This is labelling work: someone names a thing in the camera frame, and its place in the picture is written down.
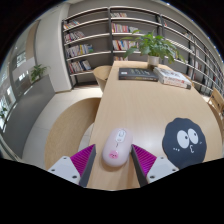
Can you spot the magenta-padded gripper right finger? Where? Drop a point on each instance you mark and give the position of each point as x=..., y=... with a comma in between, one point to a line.
x=161, y=168

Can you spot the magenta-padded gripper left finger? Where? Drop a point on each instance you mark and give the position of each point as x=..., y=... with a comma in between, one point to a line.
x=63, y=168

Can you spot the pink computer mouse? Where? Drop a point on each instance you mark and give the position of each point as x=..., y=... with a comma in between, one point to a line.
x=116, y=146

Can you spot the black cartoon-eyed mouse pad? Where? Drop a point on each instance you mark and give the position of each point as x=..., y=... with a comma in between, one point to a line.
x=173, y=133

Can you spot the round-backed wooden chair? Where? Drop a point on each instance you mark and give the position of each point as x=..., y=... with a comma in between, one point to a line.
x=70, y=130
x=101, y=75

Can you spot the white book red lettering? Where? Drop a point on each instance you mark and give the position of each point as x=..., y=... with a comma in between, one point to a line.
x=181, y=84

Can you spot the light wooden slatted chairs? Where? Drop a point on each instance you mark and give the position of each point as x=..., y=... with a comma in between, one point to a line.
x=216, y=98

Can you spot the white illustrated book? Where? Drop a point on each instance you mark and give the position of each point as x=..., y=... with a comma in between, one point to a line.
x=171, y=75

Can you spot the black book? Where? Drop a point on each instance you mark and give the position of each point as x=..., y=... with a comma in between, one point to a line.
x=136, y=74

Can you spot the green floor plant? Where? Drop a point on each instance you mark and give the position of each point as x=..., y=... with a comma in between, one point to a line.
x=38, y=71

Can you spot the green potted plant white pot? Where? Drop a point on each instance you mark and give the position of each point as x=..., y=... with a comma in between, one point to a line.
x=153, y=60

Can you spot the grey bookshelf unit with books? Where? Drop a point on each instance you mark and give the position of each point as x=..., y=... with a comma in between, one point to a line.
x=86, y=36

